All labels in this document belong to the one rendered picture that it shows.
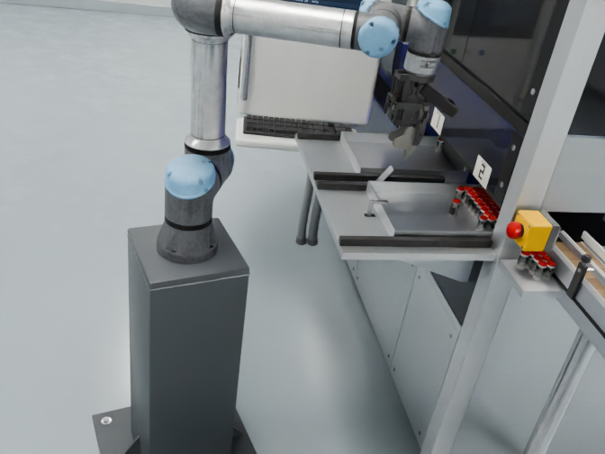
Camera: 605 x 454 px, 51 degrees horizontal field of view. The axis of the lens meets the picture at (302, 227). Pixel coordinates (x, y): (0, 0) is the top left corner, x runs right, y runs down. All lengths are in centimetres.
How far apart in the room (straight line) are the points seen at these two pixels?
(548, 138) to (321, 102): 109
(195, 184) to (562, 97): 83
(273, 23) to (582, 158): 77
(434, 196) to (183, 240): 74
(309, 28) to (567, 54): 54
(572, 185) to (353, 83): 104
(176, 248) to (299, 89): 101
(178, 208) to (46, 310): 131
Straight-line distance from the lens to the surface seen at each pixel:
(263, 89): 239
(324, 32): 132
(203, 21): 137
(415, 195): 185
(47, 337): 261
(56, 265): 298
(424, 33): 143
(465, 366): 188
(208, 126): 159
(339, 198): 176
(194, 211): 152
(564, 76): 150
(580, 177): 164
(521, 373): 199
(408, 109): 148
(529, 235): 154
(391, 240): 158
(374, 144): 213
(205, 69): 154
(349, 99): 243
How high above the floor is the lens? 170
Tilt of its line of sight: 31 degrees down
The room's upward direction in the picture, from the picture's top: 8 degrees clockwise
